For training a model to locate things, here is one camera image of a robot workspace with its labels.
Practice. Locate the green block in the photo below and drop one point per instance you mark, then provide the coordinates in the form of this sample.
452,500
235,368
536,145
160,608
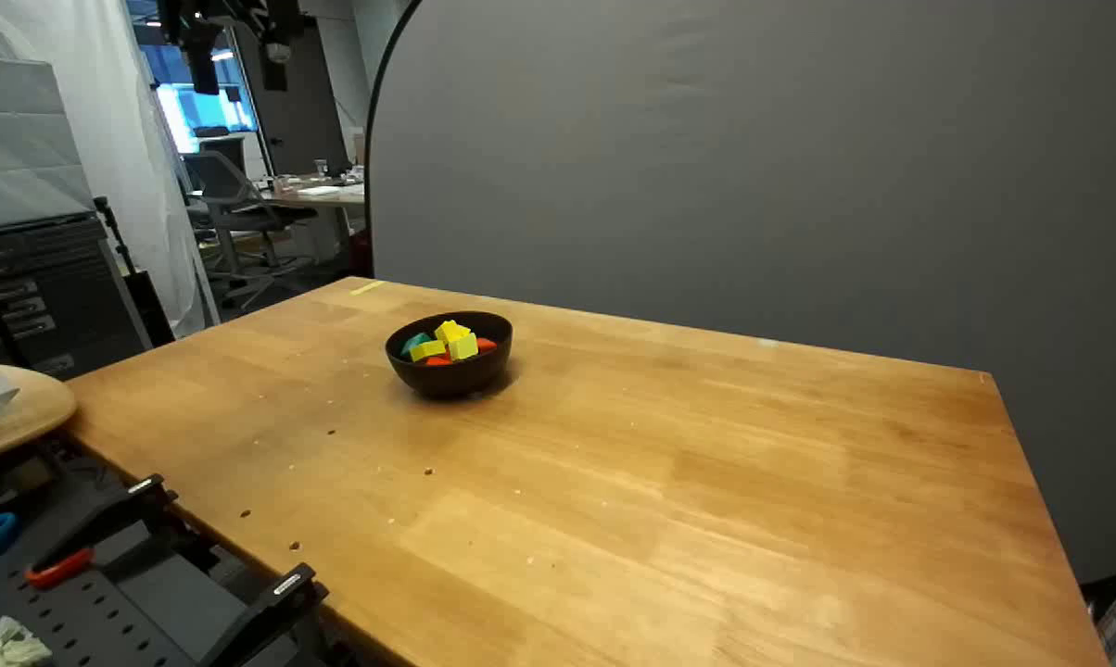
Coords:
410,337

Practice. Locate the black bowl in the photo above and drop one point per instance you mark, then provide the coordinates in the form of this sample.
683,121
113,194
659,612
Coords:
452,374

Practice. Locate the yellow tape strip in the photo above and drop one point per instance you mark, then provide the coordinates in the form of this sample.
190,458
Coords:
365,287

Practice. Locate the grey fabric backdrop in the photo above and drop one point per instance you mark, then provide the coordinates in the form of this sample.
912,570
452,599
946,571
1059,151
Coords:
767,161

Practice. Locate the white desk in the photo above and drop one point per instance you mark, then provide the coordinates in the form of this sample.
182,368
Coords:
320,194

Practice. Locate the office chair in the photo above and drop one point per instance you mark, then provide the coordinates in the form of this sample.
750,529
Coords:
227,197

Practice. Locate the black tripod leg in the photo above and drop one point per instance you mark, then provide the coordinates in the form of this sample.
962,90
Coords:
150,315

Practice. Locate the blue lit screen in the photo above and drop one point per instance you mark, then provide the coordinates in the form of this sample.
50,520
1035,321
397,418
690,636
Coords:
206,114

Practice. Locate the white curtain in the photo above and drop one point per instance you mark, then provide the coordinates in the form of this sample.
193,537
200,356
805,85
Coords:
123,161

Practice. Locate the black drawer cabinet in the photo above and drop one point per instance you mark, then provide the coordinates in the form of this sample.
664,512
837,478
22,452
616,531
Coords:
39,299

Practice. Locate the black perforated board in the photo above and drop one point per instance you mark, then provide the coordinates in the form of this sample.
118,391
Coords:
98,625

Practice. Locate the grey box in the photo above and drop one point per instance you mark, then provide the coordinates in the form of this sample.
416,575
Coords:
22,142

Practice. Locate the small white crumpled object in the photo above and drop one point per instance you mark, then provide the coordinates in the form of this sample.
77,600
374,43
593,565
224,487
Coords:
12,647

